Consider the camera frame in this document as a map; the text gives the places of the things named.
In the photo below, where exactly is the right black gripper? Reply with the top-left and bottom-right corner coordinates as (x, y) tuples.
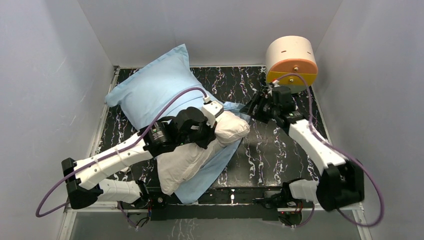
(239, 90), (280, 124)

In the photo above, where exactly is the white pillow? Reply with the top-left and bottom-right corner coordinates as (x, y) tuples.
(156, 110), (250, 195)

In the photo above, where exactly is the light blue pillowcase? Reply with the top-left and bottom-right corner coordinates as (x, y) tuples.
(105, 44), (250, 204)

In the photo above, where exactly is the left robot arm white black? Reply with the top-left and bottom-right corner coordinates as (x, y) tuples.
(61, 101), (224, 210)

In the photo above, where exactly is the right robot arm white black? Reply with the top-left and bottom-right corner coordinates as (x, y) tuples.
(240, 86), (365, 212)

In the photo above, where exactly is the cylindrical beige drawer box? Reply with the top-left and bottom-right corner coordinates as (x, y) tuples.
(265, 35), (319, 93)

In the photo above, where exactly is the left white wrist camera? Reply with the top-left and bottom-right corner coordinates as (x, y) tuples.
(200, 95), (224, 128)

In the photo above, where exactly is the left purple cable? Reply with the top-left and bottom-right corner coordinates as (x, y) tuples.
(35, 87), (210, 219)

